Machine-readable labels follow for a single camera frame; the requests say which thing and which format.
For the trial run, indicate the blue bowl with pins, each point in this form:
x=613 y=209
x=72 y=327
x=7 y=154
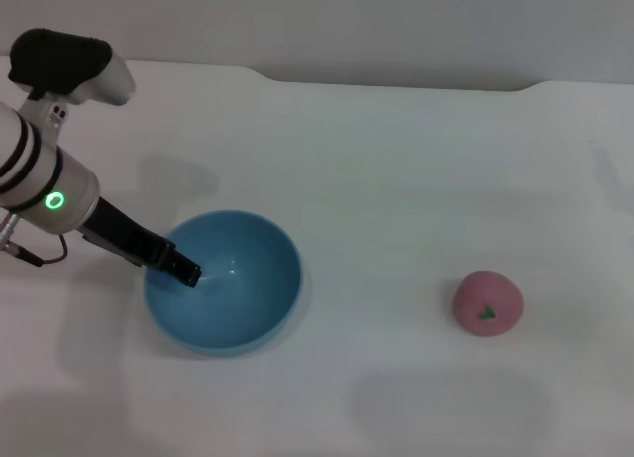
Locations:
x=238 y=318

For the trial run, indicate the pink toy peach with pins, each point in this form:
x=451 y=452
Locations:
x=488 y=298

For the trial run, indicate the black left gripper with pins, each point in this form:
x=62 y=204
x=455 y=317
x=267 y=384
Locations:
x=129 y=239

